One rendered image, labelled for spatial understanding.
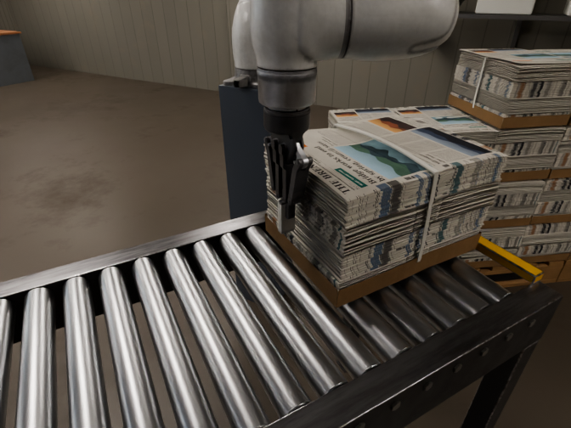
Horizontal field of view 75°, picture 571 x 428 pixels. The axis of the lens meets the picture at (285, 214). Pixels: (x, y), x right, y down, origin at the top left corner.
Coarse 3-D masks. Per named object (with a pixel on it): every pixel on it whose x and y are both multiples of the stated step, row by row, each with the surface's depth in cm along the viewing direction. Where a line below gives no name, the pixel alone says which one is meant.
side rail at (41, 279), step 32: (224, 224) 90; (256, 224) 91; (96, 256) 80; (128, 256) 80; (160, 256) 82; (192, 256) 86; (224, 256) 91; (256, 256) 96; (0, 288) 71; (32, 288) 71; (96, 288) 78; (128, 288) 82
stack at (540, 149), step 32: (448, 128) 143; (480, 128) 143; (512, 128) 143; (544, 128) 144; (512, 160) 150; (544, 160) 152; (512, 192) 157; (544, 192) 160; (544, 224) 170; (480, 256) 175
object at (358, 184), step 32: (320, 160) 65; (352, 160) 66; (384, 160) 66; (320, 192) 61; (352, 192) 56; (384, 192) 57; (416, 192) 61; (320, 224) 64; (352, 224) 57; (384, 224) 62; (320, 256) 68; (352, 256) 62; (384, 256) 67
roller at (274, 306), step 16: (224, 240) 85; (240, 256) 80; (240, 272) 77; (256, 272) 75; (256, 288) 72; (272, 288) 72; (272, 304) 68; (288, 304) 69; (272, 320) 66; (288, 320) 64; (288, 336) 62; (304, 336) 61; (288, 352) 62; (304, 352) 59; (320, 352) 59; (304, 368) 58; (320, 368) 56; (336, 368) 57; (320, 384) 55; (336, 384) 54
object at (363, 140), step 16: (336, 128) 82; (368, 144) 73; (384, 144) 72; (400, 160) 66; (432, 160) 65; (432, 176) 62; (448, 176) 63; (416, 208) 64; (432, 208) 66; (416, 224) 66; (432, 224) 69; (416, 240) 69; (416, 256) 72
